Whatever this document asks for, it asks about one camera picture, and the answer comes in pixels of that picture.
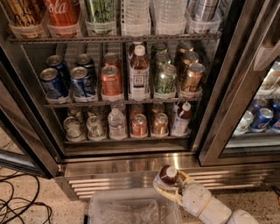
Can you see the top yellow lacroix can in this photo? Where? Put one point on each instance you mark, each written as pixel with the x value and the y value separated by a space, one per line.
pixel 27 18

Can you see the rear blue soda can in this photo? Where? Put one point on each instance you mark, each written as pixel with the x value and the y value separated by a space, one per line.
pixel 58 62

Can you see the front orange soda can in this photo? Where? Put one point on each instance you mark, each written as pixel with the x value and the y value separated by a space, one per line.
pixel 111 84

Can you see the green lacroix can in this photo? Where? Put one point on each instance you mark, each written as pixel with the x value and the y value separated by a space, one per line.
pixel 161 59
pixel 165 83
pixel 101 15

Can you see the small clear water bottle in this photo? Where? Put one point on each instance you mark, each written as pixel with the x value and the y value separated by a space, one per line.
pixel 117 124

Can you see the rear orange soda can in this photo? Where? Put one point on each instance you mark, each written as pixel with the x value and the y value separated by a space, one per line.
pixel 111 59

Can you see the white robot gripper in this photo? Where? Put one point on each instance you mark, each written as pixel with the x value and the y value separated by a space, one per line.
pixel 194 197

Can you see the bottom left silver can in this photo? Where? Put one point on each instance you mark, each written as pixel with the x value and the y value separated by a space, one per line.
pixel 74 130

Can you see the front blue pepsi can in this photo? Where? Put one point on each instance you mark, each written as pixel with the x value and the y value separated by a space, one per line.
pixel 83 85

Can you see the blue pepsi can right compartment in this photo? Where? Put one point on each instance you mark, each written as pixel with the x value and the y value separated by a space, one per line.
pixel 262 117

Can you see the white label tea bottle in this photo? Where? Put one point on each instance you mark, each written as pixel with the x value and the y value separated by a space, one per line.
pixel 139 75

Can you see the right glass fridge door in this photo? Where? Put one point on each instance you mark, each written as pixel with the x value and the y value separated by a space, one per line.
pixel 261 50

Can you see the silver can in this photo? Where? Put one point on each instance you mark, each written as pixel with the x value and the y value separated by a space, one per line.
pixel 74 130
pixel 95 129
pixel 201 16

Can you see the middle green lacroix can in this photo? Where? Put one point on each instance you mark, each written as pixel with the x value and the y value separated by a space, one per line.
pixel 161 59

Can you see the rear blue pepsi can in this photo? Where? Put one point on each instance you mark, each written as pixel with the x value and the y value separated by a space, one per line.
pixel 84 60

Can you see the top silver can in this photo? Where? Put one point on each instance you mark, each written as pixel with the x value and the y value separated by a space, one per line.
pixel 201 16

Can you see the open left fridge door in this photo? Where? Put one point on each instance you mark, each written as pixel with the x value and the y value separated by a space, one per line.
pixel 17 122

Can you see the top green lacroix can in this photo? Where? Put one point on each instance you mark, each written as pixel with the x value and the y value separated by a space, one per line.
pixel 101 15

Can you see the top clear water bottle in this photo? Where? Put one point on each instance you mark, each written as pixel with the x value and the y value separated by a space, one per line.
pixel 136 20

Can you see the orange soda can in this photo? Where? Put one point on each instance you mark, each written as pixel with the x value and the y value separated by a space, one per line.
pixel 111 84
pixel 111 59

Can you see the white can right compartment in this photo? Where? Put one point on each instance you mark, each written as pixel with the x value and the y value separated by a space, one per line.
pixel 244 123

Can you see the middle gold lacroix can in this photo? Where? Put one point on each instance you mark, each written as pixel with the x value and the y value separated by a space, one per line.
pixel 187 59

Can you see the front gold lacroix can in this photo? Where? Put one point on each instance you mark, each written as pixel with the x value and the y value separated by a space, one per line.
pixel 193 77

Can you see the rear gold lacroix can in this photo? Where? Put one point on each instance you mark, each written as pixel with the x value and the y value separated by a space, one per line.
pixel 182 47

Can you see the blue pepsi can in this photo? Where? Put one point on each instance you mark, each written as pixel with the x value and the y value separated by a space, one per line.
pixel 83 85
pixel 84 60

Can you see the front green lacroix can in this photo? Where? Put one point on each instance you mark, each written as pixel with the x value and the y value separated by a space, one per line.
pixel 165 83

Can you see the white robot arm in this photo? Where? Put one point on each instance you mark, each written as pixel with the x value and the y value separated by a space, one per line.
pixel 179 187

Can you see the clear plastic storage bin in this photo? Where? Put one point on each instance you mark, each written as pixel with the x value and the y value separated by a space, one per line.
pixel 132 206

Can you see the top red cola can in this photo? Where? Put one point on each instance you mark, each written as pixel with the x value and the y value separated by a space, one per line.
pixel 63 17

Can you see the gold lacroix can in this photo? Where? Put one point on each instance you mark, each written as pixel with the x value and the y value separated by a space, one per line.
pixel 193 77
pixel 182 47
pixel 187 59

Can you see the front blue soda can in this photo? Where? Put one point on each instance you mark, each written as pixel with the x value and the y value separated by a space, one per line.
pixel 55 89

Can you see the bottom copper can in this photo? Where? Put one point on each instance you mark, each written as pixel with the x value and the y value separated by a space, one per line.
pixel 160 125

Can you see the bottom orange can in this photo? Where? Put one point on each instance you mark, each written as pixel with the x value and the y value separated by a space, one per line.
pixel 139 125

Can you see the blue label tea bottle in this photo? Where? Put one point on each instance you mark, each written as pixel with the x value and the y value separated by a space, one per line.
pixel 181 116
pixel 166 177

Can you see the blue soda can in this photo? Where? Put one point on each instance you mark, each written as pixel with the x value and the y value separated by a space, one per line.
pixel 55 89
pixel 58 62

